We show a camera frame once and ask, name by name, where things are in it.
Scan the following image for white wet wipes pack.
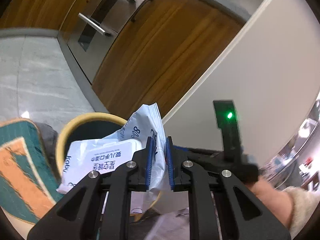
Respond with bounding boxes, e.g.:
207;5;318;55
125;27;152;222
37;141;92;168
57;103;166;213

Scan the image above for person forearm beige sleeve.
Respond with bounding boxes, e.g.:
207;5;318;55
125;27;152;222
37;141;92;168
284;186;319;239

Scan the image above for teal trash bin yellow rim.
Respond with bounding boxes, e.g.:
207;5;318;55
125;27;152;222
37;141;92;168
56;113;161;207

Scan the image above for wooden kitchen cabinets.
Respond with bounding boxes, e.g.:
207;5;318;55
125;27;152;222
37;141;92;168
1;0;250;118

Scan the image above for person right hand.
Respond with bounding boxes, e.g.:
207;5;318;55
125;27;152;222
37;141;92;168
246;177;294;229

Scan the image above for teal orange patterned cushion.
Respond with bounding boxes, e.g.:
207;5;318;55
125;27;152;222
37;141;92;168
1;118;62;224

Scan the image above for grey cloth under cushion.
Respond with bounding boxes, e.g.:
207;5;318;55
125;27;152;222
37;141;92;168
35;122;58;171

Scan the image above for white refrigerator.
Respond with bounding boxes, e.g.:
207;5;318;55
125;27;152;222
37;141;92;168
163;0;319;166

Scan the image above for stainless steel built-in oven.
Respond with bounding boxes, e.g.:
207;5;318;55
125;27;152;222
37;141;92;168
68;0;145;82

